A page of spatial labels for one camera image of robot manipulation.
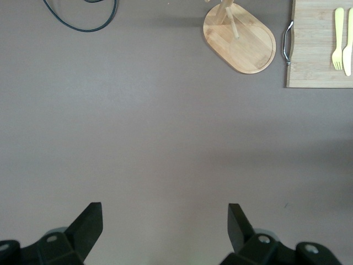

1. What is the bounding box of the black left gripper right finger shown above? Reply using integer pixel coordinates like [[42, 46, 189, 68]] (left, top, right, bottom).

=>
[[222, 203, 297, 265]]

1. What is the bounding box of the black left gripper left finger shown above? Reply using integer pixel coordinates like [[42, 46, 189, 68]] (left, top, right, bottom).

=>
[[19, 202, 104, 265]]

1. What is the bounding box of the wooden mug tree stand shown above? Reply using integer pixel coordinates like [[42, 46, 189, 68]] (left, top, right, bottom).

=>
[[202, 0, 277, 75]]

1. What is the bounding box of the bamboo cutting board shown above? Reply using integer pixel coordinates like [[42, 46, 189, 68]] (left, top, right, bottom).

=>
[[285, 0, 353, 89]]

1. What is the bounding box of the yellow plastic knife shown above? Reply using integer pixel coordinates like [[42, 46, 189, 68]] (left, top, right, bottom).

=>
[[341, 7, 353, 77]]

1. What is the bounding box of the yellow plastic fork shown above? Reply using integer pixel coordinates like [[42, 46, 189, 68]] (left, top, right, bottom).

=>
[[331, 7, 345, 71]]

